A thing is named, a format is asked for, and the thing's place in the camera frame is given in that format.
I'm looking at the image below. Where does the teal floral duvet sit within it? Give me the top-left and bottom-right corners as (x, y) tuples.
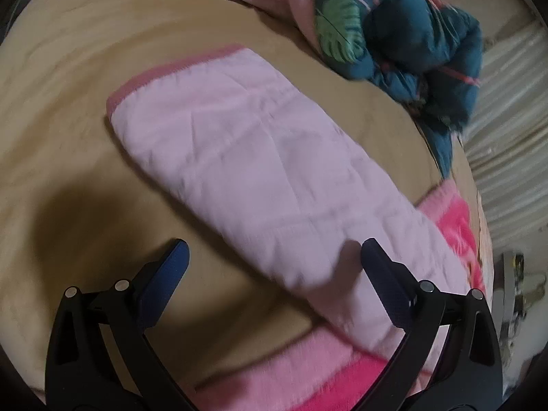
(241, 0), (483, 177)

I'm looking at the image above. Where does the tan bed sheet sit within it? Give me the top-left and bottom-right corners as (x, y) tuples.
(1, 0), (440, 410)

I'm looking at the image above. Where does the white striped curtain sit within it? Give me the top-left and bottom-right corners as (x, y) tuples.
(463, 21), (547, 249)

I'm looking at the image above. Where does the pink cartoon fleece blanket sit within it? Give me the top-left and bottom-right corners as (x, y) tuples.
(193, 179), (492, 410)

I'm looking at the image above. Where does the pink quilted jacket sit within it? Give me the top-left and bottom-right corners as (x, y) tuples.
(107, 45), (469, 357)

